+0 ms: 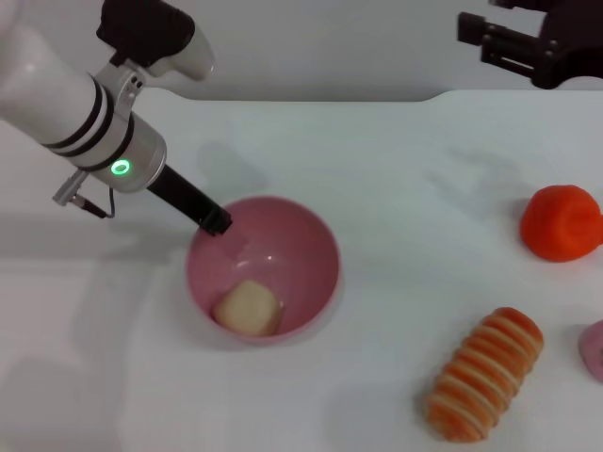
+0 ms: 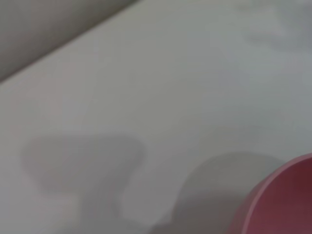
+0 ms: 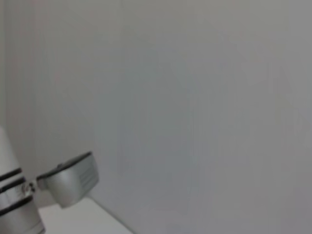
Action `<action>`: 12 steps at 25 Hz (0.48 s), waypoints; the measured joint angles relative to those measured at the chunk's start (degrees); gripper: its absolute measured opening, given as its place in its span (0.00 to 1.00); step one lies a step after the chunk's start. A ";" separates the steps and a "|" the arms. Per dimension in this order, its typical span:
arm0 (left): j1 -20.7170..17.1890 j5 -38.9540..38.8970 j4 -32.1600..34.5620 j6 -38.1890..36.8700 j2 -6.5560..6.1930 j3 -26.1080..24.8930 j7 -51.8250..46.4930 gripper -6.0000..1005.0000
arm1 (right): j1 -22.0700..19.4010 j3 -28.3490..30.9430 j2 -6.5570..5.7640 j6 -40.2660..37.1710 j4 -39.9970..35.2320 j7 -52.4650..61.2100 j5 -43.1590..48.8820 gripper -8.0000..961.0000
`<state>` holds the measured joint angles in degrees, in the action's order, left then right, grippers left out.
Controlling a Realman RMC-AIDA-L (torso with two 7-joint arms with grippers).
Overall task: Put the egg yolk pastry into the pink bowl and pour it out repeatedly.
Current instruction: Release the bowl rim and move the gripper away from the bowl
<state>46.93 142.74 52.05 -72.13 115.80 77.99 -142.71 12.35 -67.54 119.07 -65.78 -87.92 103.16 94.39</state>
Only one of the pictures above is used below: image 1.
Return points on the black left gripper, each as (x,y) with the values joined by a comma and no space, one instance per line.
(181,195)

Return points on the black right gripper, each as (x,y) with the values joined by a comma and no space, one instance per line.
(570,42)

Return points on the beige egg yolk pastry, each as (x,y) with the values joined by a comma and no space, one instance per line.
(249,308)

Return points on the pink plastic bowl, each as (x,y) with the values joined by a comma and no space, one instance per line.
(301,263)

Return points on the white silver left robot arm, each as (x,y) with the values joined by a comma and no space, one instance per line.
(56,103)

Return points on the red orange toy fruit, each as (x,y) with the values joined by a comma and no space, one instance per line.
(546,221)

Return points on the orange striped toy bread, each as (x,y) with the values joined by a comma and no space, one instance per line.
(480,376)

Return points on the pink toy donut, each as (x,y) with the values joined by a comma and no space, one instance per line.
(593,348)

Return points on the left wrist camera housing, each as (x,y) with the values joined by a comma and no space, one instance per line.
(151,37)

